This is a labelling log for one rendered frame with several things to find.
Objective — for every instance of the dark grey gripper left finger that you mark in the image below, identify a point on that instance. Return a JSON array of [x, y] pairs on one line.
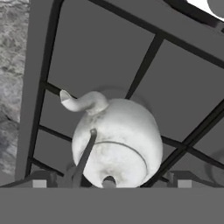
[[40, 180]]

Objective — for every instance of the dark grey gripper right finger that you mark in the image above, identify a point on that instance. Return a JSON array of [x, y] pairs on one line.
[[186, 180]]

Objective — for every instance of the white kettle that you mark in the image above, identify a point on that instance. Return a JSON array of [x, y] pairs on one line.
[[122, 140]]

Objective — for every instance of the grey hob with black grates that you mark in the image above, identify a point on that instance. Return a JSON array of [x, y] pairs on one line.
[[116, 58]]

